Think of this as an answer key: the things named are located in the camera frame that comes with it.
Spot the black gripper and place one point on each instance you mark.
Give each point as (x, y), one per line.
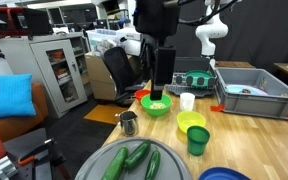
(157, 16)

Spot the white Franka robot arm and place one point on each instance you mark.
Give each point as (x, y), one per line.
(212, 31)

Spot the green plate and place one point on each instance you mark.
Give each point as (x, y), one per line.
(199, 74)

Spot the light blue plate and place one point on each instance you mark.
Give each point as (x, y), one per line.
(235, 89)

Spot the round grey tray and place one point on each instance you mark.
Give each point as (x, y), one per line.
(172, 166)

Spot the long green cucumber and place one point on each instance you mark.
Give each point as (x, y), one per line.
(115, 163)

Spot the grey dish rack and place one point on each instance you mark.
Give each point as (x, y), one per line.
(190, 64)

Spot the orange plastic bowl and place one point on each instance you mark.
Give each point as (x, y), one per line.
(140, 94)

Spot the black office chair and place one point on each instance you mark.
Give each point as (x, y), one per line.
(117, 66)

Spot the white food pieces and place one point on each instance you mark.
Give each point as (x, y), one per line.
(159, 106)

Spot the white plastic cup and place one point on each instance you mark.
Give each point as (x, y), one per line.
(187, 101)

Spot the green plastic bowl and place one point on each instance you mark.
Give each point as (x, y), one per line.
(149, 111)

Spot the large beige cardboard box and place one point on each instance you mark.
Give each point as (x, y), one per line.
(97, 76)

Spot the clear plastic storage box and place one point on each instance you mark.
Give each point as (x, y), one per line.
(100, 38)

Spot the yellow plastic bowl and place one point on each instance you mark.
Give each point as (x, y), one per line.
(189, 120)

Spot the stainless steel pitcher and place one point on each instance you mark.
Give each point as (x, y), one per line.
(129, 125)

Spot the yellow floor mat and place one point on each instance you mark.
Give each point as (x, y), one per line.
(104, 114)

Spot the red tape piece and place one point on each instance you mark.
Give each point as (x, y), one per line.
(218, 108)

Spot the wooden background table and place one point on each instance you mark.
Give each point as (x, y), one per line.
(234, 64)

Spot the green plastic cup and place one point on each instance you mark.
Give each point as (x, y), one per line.
(197, 143)

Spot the small brown item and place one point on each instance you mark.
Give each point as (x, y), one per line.
(246, 91)

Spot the grey plastic bin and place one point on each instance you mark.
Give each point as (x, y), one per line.
(250, 105)

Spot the black curtain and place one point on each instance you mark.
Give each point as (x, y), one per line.
(267, 33)

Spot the grey cabinet with glass door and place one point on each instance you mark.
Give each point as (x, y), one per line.
(20, 56)

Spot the blue pillow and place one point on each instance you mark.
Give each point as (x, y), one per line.
(10, 96)

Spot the orange sofa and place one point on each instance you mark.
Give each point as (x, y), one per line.
(17, 128)

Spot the red machine frame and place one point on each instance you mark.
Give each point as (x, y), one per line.
(4, 20)

